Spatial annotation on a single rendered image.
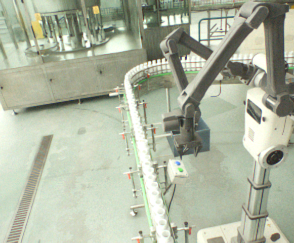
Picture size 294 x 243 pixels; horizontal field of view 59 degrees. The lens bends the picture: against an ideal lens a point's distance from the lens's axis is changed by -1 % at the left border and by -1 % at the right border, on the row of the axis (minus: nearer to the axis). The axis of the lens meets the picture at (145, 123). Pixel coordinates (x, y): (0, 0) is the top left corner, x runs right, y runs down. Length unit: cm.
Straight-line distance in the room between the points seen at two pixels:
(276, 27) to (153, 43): 595
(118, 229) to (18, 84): 343
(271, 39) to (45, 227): 260
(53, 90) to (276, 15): 453
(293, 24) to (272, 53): 466
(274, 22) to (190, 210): 211
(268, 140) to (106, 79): 393
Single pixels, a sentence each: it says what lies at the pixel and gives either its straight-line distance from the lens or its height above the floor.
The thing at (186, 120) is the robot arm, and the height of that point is 159.
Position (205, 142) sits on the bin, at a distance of 222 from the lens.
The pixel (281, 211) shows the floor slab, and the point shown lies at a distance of 290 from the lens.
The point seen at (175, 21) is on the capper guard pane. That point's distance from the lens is 691.
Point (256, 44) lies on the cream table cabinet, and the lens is 563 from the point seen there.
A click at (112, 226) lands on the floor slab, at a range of 274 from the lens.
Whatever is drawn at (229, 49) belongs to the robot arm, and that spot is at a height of 183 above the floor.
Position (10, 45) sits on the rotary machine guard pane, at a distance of 510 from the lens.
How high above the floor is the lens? 209
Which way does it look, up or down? 30 degrees down
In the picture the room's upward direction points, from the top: 7 degrees counter-clockwise
